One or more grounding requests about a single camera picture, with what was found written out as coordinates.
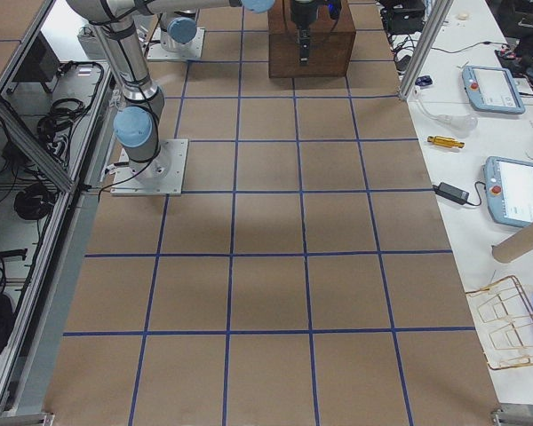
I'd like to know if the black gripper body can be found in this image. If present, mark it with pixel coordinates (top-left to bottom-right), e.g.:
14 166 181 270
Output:
290 0 316 28

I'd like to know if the dark wooden drawer cabinet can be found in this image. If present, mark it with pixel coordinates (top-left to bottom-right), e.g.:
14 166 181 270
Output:
267 1 356 78

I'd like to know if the small blue device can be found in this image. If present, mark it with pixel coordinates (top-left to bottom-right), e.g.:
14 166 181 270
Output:
415 75 434 87

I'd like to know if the far blue teach pendant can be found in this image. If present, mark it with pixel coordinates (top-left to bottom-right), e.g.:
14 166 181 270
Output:
462 66 525 115

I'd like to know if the blue teach pendant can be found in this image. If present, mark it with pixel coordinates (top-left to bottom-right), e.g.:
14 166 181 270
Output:
462 66 525 115
483 156 533 227

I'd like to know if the black power adapter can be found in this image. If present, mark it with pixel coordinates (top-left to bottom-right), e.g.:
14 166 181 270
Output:
433 182 469 205

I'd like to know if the near blue teach pendant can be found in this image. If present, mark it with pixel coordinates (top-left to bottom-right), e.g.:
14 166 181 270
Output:
483 156 533 227

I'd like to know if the cardboard tube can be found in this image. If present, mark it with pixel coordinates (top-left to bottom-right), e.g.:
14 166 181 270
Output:
491 223 533 264

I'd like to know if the aluminium frame post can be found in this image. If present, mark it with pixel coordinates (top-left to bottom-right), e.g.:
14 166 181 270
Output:
398 0 453 100

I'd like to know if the gold wire rack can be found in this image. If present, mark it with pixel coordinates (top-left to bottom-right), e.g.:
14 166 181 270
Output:
465 275 533 371

